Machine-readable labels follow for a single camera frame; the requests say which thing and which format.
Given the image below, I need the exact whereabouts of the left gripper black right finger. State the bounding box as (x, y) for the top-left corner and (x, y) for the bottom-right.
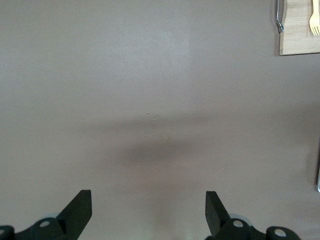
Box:
(205, 191), (301, 240)

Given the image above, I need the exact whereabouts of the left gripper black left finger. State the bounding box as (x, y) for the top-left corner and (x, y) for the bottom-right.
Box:
(0, 189), (93, 240)

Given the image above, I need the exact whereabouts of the silver kitchen scale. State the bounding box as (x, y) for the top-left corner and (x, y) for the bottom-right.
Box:
(316, 136), (320, 193)

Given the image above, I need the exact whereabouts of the wooden cutting board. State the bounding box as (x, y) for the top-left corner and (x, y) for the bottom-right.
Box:
(278, 0), (320, 56)

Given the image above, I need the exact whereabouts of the yellow plastic fork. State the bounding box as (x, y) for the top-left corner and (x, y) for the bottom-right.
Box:
(308, 0), (320, 37)

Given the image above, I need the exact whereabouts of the metal cutting board handle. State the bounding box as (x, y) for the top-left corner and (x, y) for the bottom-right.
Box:
(274, 0), (286, 33)

